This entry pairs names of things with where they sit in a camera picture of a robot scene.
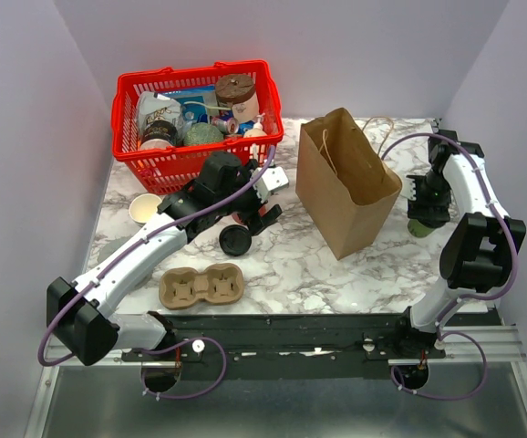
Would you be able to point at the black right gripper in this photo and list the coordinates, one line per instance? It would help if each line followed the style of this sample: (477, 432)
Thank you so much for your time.
(418, 209)

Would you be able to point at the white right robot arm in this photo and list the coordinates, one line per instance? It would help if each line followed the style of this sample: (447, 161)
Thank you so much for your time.
(477, 261)

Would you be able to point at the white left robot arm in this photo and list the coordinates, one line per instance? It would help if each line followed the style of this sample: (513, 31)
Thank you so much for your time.
(82, 313)

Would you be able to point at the stack of green paper cups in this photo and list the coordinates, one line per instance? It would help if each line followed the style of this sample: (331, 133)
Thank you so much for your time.
(143, 207)

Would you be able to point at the red plastic shopping basket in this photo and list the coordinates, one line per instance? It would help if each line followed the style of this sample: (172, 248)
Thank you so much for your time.
(166, 171)

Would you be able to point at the cream pump bottle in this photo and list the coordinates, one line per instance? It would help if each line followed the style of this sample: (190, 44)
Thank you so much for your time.
(257, 130)

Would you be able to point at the green netted melon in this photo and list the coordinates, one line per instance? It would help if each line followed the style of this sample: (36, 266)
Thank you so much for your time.
(202, 133)

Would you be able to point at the brown paper bag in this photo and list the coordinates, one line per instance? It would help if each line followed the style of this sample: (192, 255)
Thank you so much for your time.
(344, 186)

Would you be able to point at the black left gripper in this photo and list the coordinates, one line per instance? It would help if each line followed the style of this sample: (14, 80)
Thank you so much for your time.
(253, 219)

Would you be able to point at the dark instant noodle cup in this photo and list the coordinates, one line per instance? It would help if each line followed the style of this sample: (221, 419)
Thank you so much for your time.
(159, 134)

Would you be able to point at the red blue drink can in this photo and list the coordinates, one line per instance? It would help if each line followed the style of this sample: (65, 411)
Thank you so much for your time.
(226, 124)

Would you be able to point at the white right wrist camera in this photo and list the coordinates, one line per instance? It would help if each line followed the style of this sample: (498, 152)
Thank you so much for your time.
(410, 187)

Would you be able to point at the brown lid paper tub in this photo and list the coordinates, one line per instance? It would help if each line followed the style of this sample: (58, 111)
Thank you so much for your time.
(238, 93)

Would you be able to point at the green paper coffee cup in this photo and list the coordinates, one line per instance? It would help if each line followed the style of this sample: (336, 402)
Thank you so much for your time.
(419, 229)

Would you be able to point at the blue box in basket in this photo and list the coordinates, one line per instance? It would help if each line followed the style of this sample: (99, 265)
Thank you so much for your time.
(197, 103)

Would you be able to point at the brown cardboard cup carrier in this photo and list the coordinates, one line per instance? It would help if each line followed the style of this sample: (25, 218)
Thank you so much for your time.
(218, 285)

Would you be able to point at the white snack bag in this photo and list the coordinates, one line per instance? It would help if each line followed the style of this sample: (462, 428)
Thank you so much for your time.
(154, 106)

